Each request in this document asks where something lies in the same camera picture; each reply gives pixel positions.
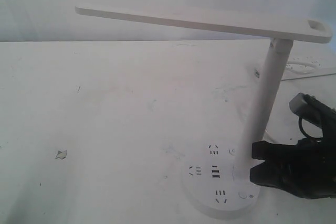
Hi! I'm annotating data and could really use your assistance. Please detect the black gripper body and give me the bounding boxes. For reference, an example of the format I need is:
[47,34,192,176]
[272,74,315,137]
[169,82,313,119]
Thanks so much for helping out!
[278,95,335,199]

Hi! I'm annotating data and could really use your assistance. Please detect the white desk lamp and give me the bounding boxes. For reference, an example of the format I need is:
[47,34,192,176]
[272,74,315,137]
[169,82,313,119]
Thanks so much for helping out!
[75,4,332,219]

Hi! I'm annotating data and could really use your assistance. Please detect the black camera cable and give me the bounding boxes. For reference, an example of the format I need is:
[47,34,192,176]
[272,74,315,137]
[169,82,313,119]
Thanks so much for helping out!
[298,113,323,142]

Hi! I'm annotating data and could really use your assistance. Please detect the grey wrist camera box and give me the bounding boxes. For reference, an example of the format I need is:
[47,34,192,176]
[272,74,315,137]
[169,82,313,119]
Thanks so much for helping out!
[289,93,309,116]

